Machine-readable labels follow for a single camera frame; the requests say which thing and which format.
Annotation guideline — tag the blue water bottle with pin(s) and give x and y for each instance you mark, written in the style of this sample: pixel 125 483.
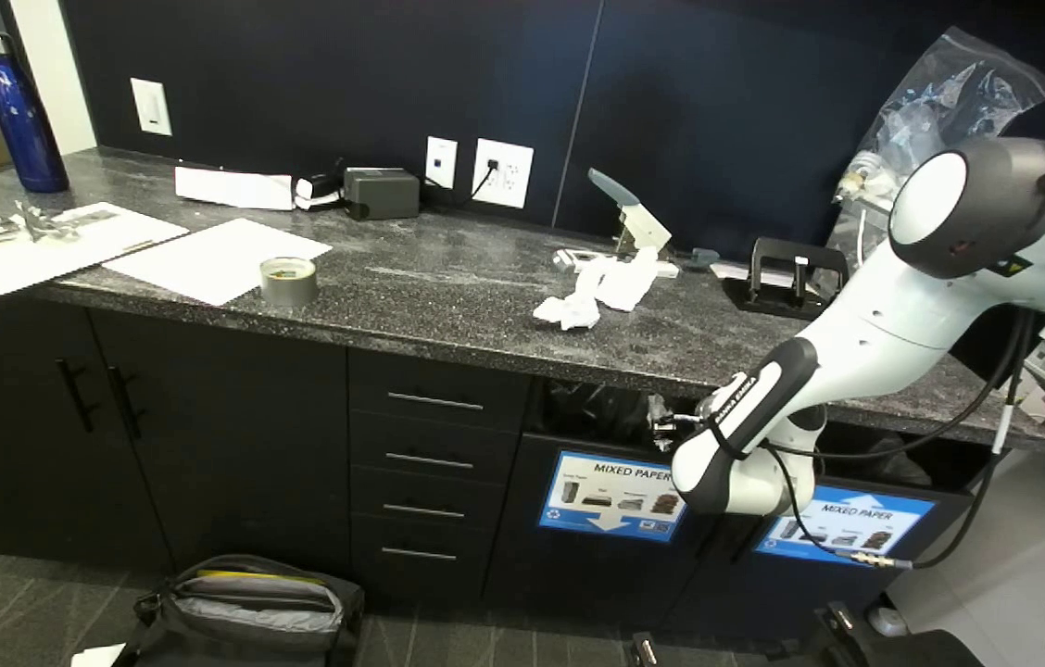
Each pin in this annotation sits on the blue water bottle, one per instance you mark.
pixel 28 132

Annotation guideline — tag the white wall switch plate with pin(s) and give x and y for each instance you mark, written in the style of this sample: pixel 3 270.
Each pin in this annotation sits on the white wall switch plate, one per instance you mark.
pixel 148 98

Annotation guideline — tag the black power adapter box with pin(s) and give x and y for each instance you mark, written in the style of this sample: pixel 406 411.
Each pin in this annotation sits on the black power adapter box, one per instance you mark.
pixel 378 193

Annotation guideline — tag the large white outlet plate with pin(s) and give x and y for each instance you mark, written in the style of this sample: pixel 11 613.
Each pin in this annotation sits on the large white outlet plate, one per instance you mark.
pixel 503 173

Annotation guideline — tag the large white paper sheet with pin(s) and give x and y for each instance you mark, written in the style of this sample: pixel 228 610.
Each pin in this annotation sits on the large white paper sheet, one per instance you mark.
pixel 49 246

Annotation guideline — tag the black drawer stack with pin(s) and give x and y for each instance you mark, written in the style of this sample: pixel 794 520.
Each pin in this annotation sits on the black drawer stack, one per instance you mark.
pixel 430 458

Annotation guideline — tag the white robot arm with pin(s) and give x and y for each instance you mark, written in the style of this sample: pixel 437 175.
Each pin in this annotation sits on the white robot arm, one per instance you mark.
pixel 963 236

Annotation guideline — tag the small white outlet plate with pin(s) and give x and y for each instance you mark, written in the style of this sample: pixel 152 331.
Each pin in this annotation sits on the small white outlet plate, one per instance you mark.
pixel 441 161

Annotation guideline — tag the black three hole punch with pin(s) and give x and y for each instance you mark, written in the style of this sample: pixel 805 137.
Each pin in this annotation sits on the black three hole punch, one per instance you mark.
pixel 780 275

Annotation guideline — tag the grey black bag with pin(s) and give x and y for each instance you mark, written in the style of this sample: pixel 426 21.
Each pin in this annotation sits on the grey black bag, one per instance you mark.
pixel 247 613

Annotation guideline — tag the mixed paper label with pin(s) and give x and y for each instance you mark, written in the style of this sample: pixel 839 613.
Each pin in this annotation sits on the mixed paper label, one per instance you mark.
pixel 843 525
pixel 614 498

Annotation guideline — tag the left mixed paper label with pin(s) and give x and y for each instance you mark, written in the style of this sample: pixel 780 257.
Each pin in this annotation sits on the left mixed paper label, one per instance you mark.
pixel 614 498

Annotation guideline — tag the white flat box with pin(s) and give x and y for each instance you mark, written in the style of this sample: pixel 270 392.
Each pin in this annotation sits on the white flat box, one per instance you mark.
pixel 233 186

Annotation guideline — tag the black double door cabinet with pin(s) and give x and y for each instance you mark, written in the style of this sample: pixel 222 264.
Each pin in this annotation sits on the black double door cabinet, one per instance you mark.
pixel 141 442

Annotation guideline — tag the right mixed paper label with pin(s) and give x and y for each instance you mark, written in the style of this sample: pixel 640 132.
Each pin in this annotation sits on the right mixed paper label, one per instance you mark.
pixel 843 525

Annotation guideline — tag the white paper piece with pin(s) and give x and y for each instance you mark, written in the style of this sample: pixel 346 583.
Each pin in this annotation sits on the white paper piece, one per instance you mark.
pixel 619 284

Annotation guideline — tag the clear plastic bag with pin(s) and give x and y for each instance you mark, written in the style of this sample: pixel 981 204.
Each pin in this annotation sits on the clear plastic bag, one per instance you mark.
pixel 962 88

